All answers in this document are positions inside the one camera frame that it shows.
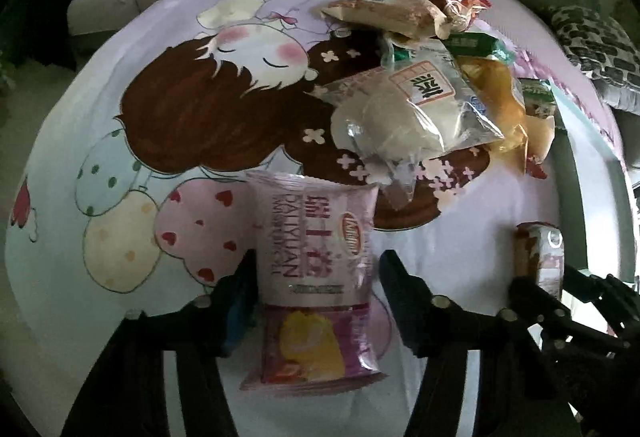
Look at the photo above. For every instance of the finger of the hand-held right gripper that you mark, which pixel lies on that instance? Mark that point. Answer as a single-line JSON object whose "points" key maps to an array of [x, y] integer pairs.
{"points": [[600, 292], [532, 302]]}

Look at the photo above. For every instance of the pink cake roll packet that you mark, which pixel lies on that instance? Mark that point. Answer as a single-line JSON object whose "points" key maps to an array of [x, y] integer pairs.
{"points": [[310, 267]]}

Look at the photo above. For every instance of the black white patterned pillow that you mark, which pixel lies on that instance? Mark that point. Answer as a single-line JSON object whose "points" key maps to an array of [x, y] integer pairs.
{"points": [[595, 42]]}

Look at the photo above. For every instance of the clear bread bag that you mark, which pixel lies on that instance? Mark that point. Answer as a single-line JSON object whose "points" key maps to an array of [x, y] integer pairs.
{"points": [[395, 122]]}

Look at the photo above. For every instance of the brown white snack packet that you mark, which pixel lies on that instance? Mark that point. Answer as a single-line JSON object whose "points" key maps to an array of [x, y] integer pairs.
{"points": [[545, 257]]}

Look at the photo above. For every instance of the yellow snack packet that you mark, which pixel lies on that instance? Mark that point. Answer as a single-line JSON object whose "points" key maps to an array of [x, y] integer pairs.
{"points": [[500, 112]]}

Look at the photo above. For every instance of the teal white tray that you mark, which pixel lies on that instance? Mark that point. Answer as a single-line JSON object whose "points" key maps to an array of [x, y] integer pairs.
{"points": [[585, 167]]}

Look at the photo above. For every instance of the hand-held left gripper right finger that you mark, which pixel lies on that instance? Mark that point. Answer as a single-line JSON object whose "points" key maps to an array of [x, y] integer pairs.
{"points": [[395, 299]]}

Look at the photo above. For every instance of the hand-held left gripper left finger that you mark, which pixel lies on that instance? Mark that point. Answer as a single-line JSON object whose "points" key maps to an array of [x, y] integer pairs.
{"points": [[235, 319]]}

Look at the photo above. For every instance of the beige bread packet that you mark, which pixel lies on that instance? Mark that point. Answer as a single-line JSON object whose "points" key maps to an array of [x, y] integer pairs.
{"points": [[385, 12]]}

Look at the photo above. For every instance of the printed blanket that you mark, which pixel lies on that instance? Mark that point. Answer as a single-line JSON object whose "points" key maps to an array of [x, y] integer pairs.
{"points": [[150, 167]]}

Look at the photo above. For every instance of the green snack packet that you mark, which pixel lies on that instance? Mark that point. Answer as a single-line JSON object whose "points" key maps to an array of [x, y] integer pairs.
{"points": [[475, 43]]}

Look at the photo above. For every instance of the green cookie packet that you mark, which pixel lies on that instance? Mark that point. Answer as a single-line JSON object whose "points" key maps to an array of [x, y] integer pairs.
{"points": [[537, 97]]}

